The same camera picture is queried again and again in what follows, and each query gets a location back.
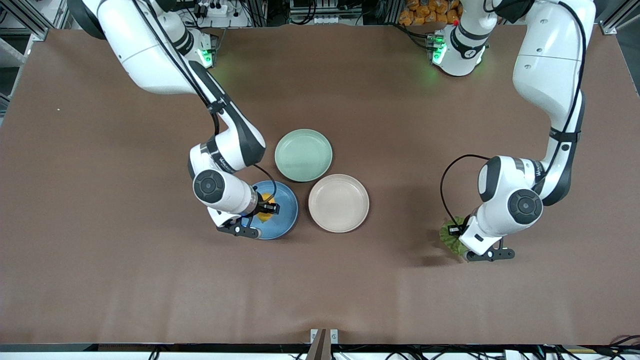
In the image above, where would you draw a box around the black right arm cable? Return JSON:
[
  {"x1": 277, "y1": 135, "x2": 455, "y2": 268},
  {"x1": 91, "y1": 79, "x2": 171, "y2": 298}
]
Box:
[{"x1": 131, "y1": 0, "x2": 279, "y2": 203}]

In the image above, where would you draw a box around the aluminium frame profile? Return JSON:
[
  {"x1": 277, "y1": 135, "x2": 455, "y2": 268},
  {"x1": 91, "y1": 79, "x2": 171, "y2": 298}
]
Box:
[
  {"x1": 599, "y1": 4, "x2": 632, "y2": 36},
  {"x1": 0, "y1": 0, "x2": 69, "y2": 66}
]

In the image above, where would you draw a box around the blue plate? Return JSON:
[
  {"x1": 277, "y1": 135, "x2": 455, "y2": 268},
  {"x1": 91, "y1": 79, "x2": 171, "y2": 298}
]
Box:
[{"x1": 239, "y1": 180, "x2": 299, "y2": 240}]

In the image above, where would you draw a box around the orange bag of items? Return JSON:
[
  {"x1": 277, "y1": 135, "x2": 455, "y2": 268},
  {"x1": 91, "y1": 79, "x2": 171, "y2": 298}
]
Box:
[{"x1": 398, "y1": 0, "x2": 464, "y2": 27}]

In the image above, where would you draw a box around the yellow lemon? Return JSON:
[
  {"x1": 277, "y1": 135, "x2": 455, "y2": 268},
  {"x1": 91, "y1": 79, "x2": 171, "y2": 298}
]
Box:
[{"x1": 256, "y1": 192, "x2": 277, "y2": 224}]

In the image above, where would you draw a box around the light green plate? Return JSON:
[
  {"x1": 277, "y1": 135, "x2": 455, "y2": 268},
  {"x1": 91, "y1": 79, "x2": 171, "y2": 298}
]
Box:
[{"x1": 274, "y1": 129, "x2": 334, "y2": 183}]

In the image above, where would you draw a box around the green lettuce leaf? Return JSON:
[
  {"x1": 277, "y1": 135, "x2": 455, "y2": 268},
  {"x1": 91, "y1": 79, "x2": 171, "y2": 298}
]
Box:
[{"x1": 439, "y1": 216, "x2": 471, "y2": 257}]

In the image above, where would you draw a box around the white power strip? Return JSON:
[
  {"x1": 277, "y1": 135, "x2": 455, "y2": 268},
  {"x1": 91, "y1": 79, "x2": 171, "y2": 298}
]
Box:
[{"x1": 192, "y1": 0, "x2": 229, "y2": 19}]

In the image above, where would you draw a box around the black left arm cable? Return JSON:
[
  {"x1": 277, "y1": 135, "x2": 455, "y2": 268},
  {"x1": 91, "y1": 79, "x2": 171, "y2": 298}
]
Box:
[{"x1": 440, "y1": 0, "x2": 587, "y2": 234}]

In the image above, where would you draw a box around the pale pink plate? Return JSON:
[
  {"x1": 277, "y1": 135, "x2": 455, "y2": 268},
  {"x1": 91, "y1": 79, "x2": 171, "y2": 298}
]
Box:
[{"x1": 308, "y1": 174, "x2": 370, "y2": 233}]

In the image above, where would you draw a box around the brown camera mount bar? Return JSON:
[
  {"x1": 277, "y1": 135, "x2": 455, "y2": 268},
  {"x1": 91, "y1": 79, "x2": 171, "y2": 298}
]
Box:
[{"x1": 305, "y1": 328, "x2": 329, "y2": 360}]

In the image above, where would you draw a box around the silver metal bracket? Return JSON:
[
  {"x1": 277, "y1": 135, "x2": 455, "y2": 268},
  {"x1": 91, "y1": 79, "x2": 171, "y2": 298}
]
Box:
[{"x1": 310, "y1": 328, "x2": 339, "y2": 345}]

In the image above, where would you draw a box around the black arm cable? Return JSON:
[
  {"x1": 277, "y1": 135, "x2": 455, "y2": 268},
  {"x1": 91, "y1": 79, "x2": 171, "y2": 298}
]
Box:
[
  {"x1": 131, "y1": 0, "x2": 279, "y2": 203},
  {"x1": 440, "y1": 0, "x2": 587, "y2": 234}
]

